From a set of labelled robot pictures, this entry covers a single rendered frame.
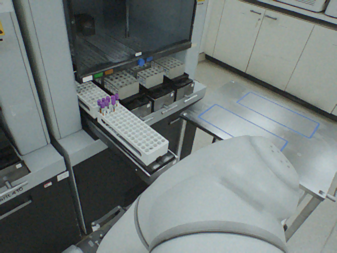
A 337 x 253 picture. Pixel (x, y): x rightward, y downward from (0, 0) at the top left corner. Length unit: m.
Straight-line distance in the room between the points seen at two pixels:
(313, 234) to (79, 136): 1.55
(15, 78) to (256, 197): 0.78
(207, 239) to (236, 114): 0.96
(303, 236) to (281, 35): 1.95
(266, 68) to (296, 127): 1.99
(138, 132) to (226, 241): 0.71
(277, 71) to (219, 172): 2.88
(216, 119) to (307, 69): 2.00
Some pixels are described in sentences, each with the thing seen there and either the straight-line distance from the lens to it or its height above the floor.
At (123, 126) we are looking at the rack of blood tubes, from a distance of 0.94.
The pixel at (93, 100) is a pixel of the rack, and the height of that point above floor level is 0.86.
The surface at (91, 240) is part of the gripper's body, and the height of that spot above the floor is 0.78.
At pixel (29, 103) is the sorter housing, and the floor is 0.94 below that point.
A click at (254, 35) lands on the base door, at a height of 0.52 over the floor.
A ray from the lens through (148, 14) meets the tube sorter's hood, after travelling 1.06.
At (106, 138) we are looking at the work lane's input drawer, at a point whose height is 0.80.
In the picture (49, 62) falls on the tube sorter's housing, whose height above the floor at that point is 1.06.
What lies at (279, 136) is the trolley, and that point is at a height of 0.82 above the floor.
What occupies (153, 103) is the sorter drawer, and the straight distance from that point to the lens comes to 1.17.
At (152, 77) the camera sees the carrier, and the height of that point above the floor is 0.87.
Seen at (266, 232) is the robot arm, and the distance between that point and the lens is 0.24.
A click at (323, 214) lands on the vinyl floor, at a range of 2.12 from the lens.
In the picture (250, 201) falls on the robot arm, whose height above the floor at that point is 1.27.
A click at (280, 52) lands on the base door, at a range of 3.04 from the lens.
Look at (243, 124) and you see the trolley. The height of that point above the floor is 0.82.
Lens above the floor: 1.46
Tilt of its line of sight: 40 degrees down
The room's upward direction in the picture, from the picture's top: 7 degrees clockwise
